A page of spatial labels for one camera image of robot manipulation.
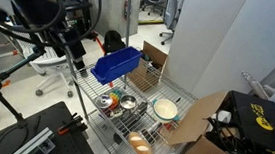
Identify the metal rack post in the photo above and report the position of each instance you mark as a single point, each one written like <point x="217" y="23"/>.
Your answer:
<point x="77" y="81"/>

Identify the blue plastic storage bin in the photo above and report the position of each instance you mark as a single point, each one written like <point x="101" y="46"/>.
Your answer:
<point x="116" y="65"/>

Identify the white toy piece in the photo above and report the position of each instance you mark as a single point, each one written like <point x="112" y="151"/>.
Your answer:
<point x="116" y="112"/>

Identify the aluminium extrusion bar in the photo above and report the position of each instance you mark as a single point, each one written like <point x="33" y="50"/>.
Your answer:
<point x="36" y="143"/>

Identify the black backpack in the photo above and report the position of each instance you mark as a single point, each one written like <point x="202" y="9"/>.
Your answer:
<point x="113" y="41"/>

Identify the white bowl with teal rim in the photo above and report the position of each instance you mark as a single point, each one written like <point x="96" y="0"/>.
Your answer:
<point x="165" y="109"/>

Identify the vertical metal pole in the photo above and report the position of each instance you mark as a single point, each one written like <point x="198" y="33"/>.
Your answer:
<point x="128" y="16"/>

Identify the small steel pot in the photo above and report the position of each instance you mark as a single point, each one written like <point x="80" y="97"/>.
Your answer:
<point x="128" y="102"/>

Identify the colourful plastic toy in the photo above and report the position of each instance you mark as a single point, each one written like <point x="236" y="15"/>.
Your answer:
<point x="116" y="96"/>

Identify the black orange clamp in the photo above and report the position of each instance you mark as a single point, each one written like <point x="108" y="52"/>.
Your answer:
<point x="73" y="123"/>

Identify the steel pot lid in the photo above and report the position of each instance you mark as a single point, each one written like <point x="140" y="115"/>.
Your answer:
<point x="104" y="101"/>

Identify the black optical breadboard table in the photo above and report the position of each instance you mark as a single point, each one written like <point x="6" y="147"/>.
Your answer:
<point x="55" y="140"/>

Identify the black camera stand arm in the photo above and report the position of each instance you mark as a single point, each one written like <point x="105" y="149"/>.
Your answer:
<point x="9" y="72"/>

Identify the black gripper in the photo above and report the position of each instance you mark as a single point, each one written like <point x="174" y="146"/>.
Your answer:
<point x="75" y="46"/>

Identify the clear plastic tube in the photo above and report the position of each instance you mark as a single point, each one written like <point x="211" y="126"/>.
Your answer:
<point x="252" y="83"/>

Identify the black oblong device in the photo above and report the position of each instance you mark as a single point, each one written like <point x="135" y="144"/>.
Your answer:
<point x="134" y="118"/>

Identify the small open cardboard box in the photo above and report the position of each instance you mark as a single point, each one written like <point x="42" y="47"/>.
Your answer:
<point x="146" y="71"/>

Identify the toy bread loaf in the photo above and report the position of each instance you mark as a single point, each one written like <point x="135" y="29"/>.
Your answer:
<point x="140" y="146"/>

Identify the white mesh office chair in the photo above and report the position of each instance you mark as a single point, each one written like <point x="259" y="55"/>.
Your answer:
<point x="49" y="66"/>

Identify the black case with yellow logo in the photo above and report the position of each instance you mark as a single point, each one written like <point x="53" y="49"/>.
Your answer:
<point x="257" y="121"/>

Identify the black desk with monitor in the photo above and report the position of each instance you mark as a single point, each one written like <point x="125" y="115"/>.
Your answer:
<point x="75" y="4"/>

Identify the large open cardboard box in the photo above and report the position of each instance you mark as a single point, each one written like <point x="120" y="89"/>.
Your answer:
<point x="204" y="153"/>

